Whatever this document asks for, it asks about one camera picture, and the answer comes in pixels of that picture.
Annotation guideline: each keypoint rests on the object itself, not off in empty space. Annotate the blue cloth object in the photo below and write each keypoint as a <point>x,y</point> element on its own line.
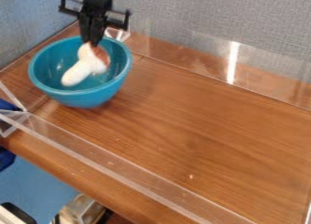
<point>7,156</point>

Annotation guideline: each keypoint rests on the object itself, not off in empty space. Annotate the blue plastic bowl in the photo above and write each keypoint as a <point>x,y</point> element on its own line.
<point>57,57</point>

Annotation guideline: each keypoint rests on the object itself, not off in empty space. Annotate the clear acrylic barrier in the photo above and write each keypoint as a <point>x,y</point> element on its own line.
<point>202,143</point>

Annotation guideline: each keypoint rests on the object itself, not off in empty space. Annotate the white brown toy mushroom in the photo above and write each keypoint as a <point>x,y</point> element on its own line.
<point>92,61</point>

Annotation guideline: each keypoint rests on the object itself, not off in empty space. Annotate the black white object below table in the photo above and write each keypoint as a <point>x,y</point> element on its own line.
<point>12,215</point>

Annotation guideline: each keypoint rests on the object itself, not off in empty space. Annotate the grey metal object below table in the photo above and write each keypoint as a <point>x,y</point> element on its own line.
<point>81,210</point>

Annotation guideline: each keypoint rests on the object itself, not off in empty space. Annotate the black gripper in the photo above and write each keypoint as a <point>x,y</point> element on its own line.
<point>95,15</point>

